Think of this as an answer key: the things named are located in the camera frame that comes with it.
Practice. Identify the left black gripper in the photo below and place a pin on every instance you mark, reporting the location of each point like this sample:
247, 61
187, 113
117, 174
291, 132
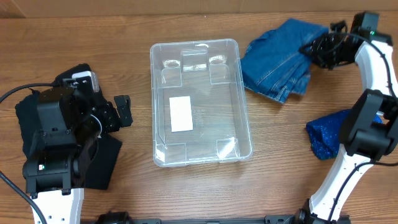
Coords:
109, 115

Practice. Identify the sparkly blue cloth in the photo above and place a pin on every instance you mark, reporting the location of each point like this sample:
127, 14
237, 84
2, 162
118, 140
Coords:
323, 134

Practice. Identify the long black folded cloth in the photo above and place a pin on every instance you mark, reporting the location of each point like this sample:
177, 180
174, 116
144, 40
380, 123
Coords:
79, 71

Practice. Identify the white label in bin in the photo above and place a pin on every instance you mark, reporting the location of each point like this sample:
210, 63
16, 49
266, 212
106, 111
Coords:
180, 114

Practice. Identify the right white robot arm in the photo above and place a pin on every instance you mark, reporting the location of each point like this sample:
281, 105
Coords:
370, 129

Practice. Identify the small black folded cloth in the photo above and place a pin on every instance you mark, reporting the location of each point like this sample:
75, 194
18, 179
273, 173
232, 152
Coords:
29, 122

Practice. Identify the clear plastic storage bin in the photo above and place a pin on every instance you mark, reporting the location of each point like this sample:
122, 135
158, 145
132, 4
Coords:
209, 72

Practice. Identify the blue denim jeans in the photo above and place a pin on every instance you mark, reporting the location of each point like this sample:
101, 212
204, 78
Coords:
273, 66

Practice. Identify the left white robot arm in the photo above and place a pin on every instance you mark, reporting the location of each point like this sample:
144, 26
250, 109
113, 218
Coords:
72, 150

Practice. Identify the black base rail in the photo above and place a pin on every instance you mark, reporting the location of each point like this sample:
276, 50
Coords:
125, 218

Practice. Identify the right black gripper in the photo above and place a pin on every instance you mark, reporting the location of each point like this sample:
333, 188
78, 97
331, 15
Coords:
321, 48

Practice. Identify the square black cloth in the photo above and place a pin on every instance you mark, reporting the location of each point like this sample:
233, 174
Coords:
99, 173

